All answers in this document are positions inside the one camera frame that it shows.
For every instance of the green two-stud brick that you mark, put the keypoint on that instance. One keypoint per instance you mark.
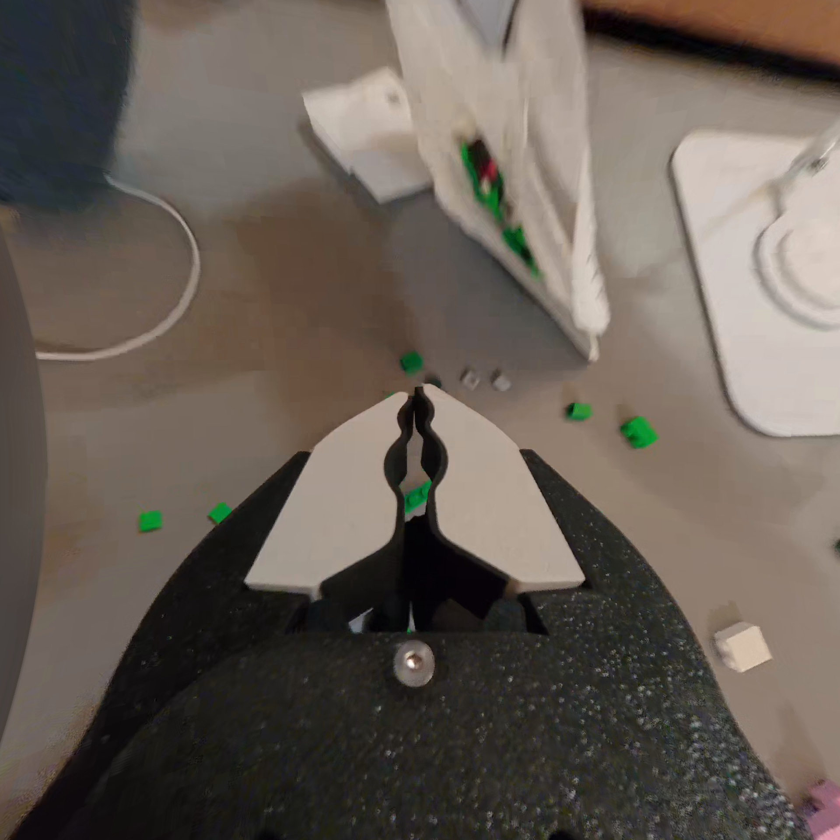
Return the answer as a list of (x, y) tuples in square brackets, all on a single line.
[(638, 432)]

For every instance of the small grey tile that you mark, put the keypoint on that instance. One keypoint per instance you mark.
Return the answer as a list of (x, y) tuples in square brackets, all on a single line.
[(470, 379), (501, 381)]

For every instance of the pink toy pig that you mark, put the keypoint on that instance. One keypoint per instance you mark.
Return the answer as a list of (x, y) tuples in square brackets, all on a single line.
[(823, 807)]

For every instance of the white printed paper bag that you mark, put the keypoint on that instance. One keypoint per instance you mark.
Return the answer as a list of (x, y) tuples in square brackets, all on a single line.
[(446, 98)]

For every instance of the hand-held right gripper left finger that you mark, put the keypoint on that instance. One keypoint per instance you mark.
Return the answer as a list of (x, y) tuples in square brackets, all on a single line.
[(328, 512)]

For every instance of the bunch of mixed coloured bricks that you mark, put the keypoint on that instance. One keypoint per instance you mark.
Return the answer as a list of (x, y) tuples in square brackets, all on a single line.
[(518, 243)]

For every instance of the grey desk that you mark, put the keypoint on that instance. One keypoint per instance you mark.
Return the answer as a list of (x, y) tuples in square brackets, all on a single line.
[(295, 262)]

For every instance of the white brick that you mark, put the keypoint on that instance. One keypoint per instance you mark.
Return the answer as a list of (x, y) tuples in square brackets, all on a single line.
[(743, 646)]

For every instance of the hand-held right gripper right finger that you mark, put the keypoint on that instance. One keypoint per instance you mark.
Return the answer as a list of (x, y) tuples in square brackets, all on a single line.
[(499, 512)]

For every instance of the folded white paper packet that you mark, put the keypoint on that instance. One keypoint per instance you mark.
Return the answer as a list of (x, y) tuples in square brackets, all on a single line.
[(354, 124)]

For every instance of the white metal stand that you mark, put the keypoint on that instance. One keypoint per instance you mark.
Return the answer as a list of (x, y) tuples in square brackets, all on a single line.
[(722, 295)]

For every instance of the green flat tile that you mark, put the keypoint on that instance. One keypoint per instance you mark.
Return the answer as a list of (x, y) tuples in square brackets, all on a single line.
[(150, 521), (220, 512)]

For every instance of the long green plate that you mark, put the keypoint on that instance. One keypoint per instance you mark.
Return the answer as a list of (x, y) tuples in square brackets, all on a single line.
[(417, 497)]

